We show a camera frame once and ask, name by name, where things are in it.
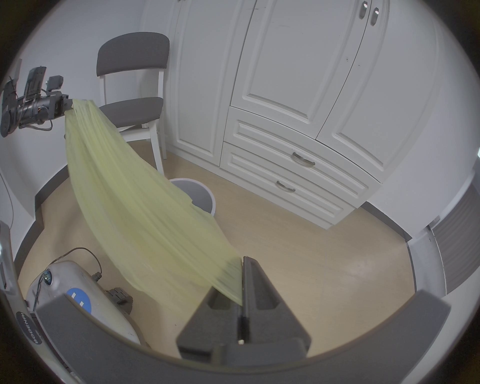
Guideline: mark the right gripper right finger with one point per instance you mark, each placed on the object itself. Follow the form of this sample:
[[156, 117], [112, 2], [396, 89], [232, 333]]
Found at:
[[266, 307]]

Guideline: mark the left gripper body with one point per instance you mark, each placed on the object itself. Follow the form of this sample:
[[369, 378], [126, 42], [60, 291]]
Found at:
[[37, 108]]

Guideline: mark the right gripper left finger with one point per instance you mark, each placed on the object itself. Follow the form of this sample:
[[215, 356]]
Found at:
[[210, 322]]

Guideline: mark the yellow-green plastic bag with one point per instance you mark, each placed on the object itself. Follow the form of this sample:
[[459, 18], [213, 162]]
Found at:
[[131, 210]]

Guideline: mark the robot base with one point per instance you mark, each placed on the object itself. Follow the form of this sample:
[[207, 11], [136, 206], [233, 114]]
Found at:
[[63, 277]]

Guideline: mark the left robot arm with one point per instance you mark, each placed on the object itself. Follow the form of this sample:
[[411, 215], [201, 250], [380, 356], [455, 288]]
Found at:
[[9, 120]]

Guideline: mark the white trash bin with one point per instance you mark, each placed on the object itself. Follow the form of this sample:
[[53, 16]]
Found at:
[[204, 195]]

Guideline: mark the white chair with grey cushions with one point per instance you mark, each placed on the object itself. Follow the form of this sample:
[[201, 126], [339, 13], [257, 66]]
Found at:
[[131, 48]]

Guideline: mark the white wardrobe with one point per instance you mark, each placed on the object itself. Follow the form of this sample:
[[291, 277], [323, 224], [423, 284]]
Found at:
[[300, 75]]

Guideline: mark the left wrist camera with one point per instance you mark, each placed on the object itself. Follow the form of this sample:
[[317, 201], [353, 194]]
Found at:
[[54, 83]]

